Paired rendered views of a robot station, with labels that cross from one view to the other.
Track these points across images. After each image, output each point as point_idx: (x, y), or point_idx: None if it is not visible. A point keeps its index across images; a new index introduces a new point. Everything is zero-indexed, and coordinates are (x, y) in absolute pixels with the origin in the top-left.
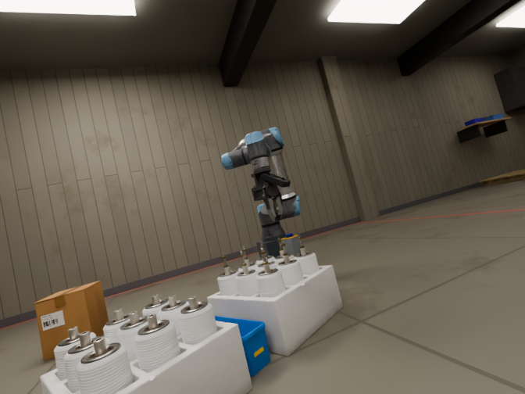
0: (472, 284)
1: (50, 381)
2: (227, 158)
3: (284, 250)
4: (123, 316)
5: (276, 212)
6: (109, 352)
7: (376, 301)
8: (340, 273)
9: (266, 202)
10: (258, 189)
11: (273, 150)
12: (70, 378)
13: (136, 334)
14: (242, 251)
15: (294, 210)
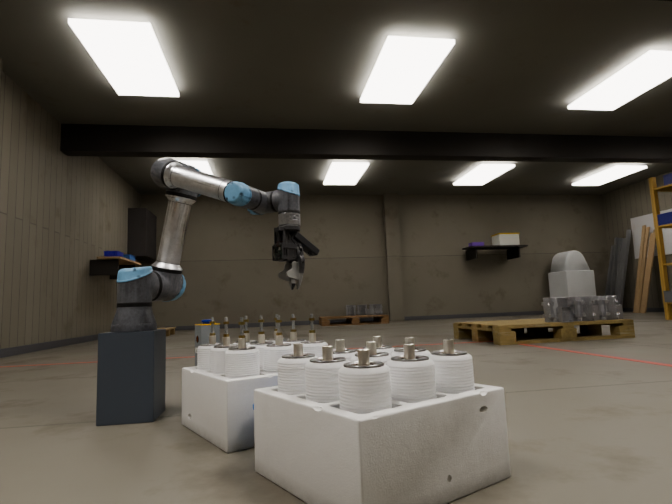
0: None
1: (397, 409)
2: (248, 191)
3: (294, 325)
4: (316, 359)
5: (287, 280)
6: (457, 350)
7: None
8: (180, 397)
9: (304, 264)
10: (291, 247)
11: (193, 197)
12: (434, 386)
13: (417, 352)
14: (226, 323)
15: (180, 291)
